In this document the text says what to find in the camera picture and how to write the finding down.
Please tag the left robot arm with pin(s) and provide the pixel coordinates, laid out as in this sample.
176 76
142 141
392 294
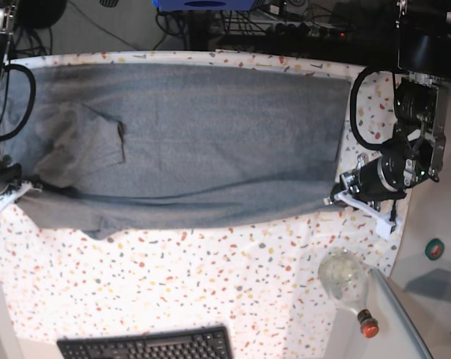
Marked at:
415 152

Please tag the blue box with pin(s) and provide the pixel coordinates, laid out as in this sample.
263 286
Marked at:
173 5

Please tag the black power strip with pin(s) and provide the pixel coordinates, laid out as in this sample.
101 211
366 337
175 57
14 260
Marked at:
310 29

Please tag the green tape roll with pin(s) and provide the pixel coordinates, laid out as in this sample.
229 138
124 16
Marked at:
434 249

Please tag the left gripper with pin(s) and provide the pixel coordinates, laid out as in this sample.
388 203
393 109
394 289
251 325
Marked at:
373 181

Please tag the black keyboard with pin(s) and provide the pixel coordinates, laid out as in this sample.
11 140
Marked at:
210 342

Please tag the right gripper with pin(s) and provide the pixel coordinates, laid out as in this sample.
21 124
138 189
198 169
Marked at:
10 180

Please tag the grey t-shirt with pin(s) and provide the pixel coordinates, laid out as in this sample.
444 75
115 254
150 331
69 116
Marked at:
153 146

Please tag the clear bottle with red cap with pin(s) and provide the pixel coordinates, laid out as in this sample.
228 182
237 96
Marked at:
345 279

